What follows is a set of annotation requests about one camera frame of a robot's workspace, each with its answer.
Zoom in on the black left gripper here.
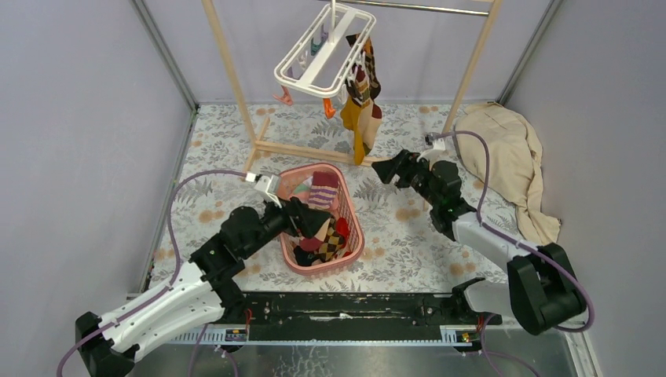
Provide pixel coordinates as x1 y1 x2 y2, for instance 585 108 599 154
242 193 331 260

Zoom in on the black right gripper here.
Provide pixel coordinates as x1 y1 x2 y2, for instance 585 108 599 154
371 149 441 208

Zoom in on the brown argyle sock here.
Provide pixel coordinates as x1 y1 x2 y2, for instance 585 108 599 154
313 218 347 263
363 38 382 101

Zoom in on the red snowflake sock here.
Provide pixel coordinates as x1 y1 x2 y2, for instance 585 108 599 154
335 217 350 242

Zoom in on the navy sock red cuff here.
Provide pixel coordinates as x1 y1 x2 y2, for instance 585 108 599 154
293 247 317 267

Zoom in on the pink laundry basket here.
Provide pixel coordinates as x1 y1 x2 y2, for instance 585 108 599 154
278 163 364 276

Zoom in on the beige purple striped sock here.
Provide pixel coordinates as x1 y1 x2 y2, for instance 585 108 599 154
308 171 339 210

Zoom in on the mustard yellow sock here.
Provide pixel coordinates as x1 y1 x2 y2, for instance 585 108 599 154
341 97 372 165

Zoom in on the wooden clothes rack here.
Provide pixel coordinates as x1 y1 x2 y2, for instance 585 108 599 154
199 0 505 173

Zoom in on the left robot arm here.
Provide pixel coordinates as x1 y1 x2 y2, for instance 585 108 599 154
75 198 331 376

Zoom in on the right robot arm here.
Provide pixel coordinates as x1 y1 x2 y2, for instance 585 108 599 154
371 150 589 335

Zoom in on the white plastic clip hanger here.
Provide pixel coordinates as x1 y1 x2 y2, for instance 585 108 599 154
273 1 377 99

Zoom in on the floral patterned mat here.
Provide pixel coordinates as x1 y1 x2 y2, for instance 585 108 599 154
148 104 521 292

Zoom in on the orange clothes peg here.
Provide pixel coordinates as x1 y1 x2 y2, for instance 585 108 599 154
322 98 336 119

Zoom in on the pink clothes peg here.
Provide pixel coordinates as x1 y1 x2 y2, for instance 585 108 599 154
273 86 294 106

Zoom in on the beige cloth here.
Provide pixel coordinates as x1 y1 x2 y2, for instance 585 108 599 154
455 103 561 245

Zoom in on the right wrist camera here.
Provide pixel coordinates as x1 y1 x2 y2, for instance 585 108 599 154
417 133 446 163

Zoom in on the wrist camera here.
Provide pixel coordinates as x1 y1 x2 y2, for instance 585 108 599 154
245 172 283 208
417 133 446 163

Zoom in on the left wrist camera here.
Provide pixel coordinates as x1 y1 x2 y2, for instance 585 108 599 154
245 172 283 208

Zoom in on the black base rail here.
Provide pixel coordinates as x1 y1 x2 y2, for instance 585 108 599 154
213 291 503 346

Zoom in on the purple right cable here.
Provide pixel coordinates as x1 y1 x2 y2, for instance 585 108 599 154
431 130 595 377

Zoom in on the purple cable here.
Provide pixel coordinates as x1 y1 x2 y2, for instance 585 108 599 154
55 169 251 377
431 130 595 377

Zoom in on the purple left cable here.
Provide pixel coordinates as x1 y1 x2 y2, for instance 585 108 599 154
55 169 251 377

